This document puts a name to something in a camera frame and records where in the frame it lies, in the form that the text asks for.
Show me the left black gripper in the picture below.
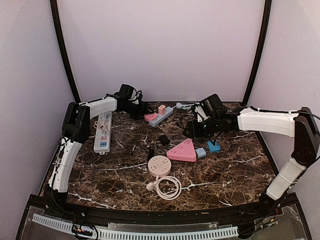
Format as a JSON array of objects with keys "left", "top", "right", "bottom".
[{"left": 121, "top": 100, "right": 155, "bottom": 121}]

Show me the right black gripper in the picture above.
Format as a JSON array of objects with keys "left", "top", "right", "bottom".
[{"left": 183, "top": 115, "right": 221, "bottom": 139}]

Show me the pink triangular power socket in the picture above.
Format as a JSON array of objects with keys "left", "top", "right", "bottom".
[{"left": 166, "top": 138, "right": 197, "bottom": 163}]

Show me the light blue plug adapter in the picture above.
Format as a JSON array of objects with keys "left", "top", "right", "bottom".
[{"left": 195, "top": 147, "right": 207, "bottom": 159}]

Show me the bright blue plug adapter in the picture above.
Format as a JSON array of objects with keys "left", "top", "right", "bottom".
[{"left": 207, "top": 140, "right": 221, "bottom": 153}]

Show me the pink round power socket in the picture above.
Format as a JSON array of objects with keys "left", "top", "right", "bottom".
[{"left": 147, "top": 155, "right": 172, "bottom": 177}]

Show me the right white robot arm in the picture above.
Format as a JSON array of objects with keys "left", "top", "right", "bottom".
[{"left": 183, "top": 106, "right": 320, "bottom": 217}]

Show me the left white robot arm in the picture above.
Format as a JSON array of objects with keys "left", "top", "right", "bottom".
[{"left": 48, "top": 92, "right": 152, "bottom": 193}]

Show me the pink flat plug adapter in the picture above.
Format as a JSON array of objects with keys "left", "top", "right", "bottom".
[{"left": 144, "top": 113, "right": 158, "bottom": 122}]

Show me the pink cube plug adapter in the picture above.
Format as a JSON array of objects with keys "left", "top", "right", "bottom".
[{"left": 158, "top": 104, "right": 166, "bottom": 115}]

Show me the grey blue power strip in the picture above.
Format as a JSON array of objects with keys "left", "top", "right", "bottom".
[{"left": 149, "top": 106, "right": 174, "bottom": 127}]

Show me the white power strip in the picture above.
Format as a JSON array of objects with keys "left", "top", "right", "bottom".
[{"left": 93, "top": 112, "right": 113, "bottom": 155}]

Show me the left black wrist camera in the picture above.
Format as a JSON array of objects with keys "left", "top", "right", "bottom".
[{"left": 118, "top": 84, "right": 135, "bottom": 100}]

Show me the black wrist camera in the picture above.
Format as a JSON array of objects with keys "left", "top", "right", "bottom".
[
  {"left": 199, "top": 93, "right": 225, "bottom": 119},
  {"left": 118, "top": 84, "right": 135, "bottom": 100}
]

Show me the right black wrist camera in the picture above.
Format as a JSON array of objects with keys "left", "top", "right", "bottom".
[{"left": 199, "top": 93, "right": 225, "bottom": 119}]

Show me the black front rail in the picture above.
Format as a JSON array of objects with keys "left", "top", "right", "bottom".
[{"left": 24, "top": 194, "right": 298, "bottom": 231}]

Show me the white slotted cable duct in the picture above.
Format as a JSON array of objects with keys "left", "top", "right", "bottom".
[{"left": 31, "top": 213, "right": 239, "bottom": 240}]

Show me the left black frame post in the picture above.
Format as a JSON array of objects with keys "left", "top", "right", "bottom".
[{"left": 49, "top": 0, "right": 81, "bottom": 103}]

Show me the black frame post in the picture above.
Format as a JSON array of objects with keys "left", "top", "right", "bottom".
[
  {"left": 241, "top": 0, "right": 272, "bottom": 106},
  {"left": 49, "top": 0, "right": 81, "bottom": 103}
]

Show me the right black frame post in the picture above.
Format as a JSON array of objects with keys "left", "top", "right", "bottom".
[{"left": 241, "top": 0, "right": 272, "bottom": 106}]

